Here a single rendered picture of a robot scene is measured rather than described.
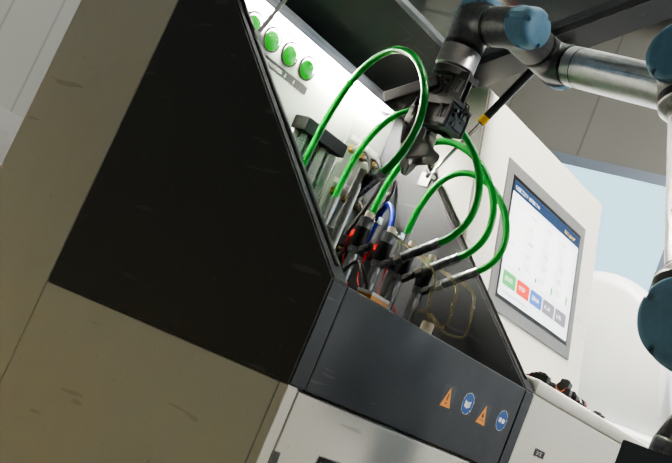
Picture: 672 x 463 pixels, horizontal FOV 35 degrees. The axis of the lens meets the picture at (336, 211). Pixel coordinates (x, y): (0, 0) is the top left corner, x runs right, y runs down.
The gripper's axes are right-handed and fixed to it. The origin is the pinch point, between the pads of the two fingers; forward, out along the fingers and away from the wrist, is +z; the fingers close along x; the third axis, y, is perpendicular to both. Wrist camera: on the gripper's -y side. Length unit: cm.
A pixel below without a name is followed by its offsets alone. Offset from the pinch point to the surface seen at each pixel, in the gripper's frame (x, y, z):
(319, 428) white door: -25, 23, 48
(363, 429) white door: -14, 23, 45
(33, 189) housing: -35, -50, 30
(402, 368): -10.4, 23.3, 34.6
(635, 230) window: 250, -68, -67
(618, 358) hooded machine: 166, -20, -2
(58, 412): -35, -18, 62
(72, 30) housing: -35, -61, -2
